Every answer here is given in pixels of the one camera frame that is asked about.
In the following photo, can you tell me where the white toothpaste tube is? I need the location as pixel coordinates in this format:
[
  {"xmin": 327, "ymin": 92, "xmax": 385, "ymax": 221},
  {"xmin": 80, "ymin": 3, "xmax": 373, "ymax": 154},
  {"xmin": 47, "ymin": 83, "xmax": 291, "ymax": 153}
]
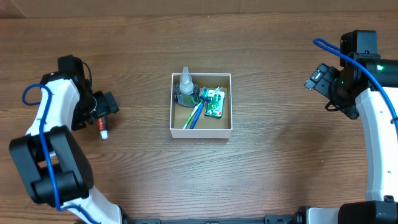
[{"xmin": 98, "ymin": 116, "xmax": 108, "ymax": 140}]

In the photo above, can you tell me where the purple soap pump bottle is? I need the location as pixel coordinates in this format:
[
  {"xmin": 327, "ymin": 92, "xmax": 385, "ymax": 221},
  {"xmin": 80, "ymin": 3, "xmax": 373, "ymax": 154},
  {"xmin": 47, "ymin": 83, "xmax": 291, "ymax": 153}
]
[{"xmin": 174, "ymin": 67, "xmax": 200, "ymax": 108}]

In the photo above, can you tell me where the green white toothbrush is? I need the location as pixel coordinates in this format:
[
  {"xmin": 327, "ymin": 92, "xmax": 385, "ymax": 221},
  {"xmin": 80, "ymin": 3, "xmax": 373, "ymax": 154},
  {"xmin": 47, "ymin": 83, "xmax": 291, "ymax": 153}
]
[{"xmin": 183, "ymin": 86, "xmax": 209, "ymax": 129}]

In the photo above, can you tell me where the blue toothbrush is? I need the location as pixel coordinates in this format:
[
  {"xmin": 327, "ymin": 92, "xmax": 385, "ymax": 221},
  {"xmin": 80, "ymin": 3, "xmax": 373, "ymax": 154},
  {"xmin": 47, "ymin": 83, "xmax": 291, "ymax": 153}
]
[{"xmin": 190, "ymin": 97, "xmax": 210, "ymax": 129}]

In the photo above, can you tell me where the green Dettol soap packet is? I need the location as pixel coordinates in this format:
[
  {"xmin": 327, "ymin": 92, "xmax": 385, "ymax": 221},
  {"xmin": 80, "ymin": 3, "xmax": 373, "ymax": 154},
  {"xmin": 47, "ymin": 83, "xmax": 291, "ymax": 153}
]
[{"xmin": 205, "ymin": 86, "xmax": 225, "ymax": 118}]

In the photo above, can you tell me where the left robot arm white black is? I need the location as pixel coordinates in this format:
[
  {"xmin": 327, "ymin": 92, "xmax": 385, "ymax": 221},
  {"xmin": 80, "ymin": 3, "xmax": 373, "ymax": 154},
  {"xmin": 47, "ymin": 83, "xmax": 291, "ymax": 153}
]
[{"xmin": 9, "ymin": 55, "xmax": 128, "ymax": 224}]

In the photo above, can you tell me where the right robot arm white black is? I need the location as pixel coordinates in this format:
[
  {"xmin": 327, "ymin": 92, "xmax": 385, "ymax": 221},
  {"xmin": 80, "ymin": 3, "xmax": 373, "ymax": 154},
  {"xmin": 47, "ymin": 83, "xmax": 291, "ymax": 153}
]
[{"xmin": 292, "ymin": 30, "xmax": 397, "ymax": 223}]

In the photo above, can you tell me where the white cardboard box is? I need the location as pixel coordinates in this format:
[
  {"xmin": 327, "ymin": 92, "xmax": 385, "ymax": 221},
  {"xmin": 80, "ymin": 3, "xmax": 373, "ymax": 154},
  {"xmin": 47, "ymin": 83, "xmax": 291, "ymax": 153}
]
[{"xmin": 169, "ymin": 73, "xmax": 233, "ymax": 139}]

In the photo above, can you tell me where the right blue cable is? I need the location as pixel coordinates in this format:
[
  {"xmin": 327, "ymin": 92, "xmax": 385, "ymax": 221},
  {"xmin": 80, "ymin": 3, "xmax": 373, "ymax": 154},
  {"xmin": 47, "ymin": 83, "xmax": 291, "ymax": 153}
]
[{"xmin": 312, "ymin": 37, "xmax": 398, "ymax": 131}]

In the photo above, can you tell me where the blue cable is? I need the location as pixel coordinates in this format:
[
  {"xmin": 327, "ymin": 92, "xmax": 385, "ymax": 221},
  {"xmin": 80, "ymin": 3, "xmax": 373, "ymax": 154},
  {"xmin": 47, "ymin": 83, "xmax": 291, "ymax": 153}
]
[
  {"xmin": 312, "ymin": 37, "xmax": 398, "ymax": 131},
  {"xmin": 22, "ymin": 83, "xmax": 100, "ymax": 224}
]

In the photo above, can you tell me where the left blue cable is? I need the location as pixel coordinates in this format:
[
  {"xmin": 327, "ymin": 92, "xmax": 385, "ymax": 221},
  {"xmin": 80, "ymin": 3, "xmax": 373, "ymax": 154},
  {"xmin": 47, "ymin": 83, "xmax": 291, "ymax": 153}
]
[{"xmin": 22, "ymin": 83, "xmax": 100, "ymax": 224}]

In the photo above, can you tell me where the black base frame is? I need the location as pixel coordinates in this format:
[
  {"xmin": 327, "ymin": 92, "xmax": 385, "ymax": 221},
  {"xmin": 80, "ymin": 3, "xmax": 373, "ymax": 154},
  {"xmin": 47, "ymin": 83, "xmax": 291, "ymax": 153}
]
[{"xmin": 122, "ymin": 207, "xmax": 309, "ymax": 224}]

